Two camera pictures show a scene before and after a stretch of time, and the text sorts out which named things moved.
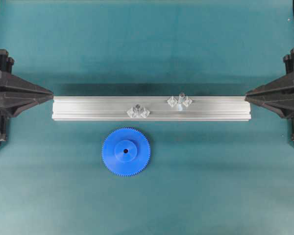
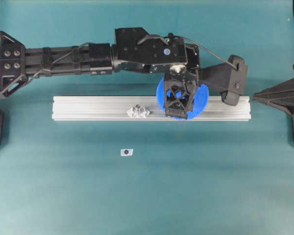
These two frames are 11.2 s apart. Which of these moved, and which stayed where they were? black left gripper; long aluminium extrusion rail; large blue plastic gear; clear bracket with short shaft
Moved: black left gripper; large blue plastic gear
Stayed: long aluminium extrusion rail; clear bracket with short shaft
